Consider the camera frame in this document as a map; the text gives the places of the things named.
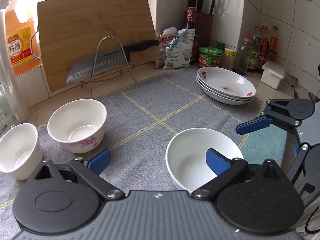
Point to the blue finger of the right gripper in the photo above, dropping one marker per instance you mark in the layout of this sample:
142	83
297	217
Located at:
256	124

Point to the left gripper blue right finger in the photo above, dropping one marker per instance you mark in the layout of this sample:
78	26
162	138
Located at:
217	162

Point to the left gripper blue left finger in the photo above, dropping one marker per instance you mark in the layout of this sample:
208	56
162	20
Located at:
99	162

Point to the white floral bowl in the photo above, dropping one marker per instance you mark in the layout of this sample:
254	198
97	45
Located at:
185	156

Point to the white fruit plate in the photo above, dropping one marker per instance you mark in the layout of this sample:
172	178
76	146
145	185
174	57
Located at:
221	98
219	94

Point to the pink floral bowl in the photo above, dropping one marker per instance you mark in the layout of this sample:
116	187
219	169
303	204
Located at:
78	126

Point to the white stained plate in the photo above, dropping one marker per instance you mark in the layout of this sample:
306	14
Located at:
226	82

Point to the white plastic seasoning box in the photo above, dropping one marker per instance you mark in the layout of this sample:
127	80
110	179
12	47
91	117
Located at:
272	74

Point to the grey blue checked dish mat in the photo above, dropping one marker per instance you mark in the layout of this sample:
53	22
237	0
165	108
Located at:
142	119

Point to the clear glass bottle red cap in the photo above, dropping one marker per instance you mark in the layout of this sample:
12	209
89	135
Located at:
243	56

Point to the red label sauce bottle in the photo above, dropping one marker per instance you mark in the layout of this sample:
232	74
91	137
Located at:
263	48

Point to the yellow lid spice jar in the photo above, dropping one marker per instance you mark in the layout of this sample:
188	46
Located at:
228	58

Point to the amber bottle gold cap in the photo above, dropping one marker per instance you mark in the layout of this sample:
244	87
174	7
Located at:
273	44

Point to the green label oil bottle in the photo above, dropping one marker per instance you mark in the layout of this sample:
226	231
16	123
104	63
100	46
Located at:
255	47

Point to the green lid sauce jar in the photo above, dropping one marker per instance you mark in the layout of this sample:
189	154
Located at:
210	57

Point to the small green lid jar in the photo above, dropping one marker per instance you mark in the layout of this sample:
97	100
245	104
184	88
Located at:
220	46

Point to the white blue seasoning bag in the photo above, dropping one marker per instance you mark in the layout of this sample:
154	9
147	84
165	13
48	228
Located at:
175	52

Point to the dark red knife block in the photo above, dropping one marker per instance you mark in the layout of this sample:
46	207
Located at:
200	21

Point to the dark soy sauce bottle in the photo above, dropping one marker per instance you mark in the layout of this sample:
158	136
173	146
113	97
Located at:
190	34

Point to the red white clipped bag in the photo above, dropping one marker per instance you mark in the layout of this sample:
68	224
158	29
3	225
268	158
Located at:
165	37

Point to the stack of clear plastic cups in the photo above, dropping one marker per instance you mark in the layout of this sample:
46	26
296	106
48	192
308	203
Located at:
8	81

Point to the bamboo cutting board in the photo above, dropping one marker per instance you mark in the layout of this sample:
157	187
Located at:
73	30

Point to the orange cooking wine jug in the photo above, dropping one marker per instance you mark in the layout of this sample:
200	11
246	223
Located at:
20	28

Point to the metal spatula wooden handle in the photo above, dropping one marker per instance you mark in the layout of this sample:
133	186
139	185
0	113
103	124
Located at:
293	82

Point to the metal wire board rack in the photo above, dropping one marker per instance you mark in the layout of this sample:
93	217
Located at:
90	80

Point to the black handled kitchen knife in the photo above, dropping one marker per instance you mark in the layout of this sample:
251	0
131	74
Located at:
105	61

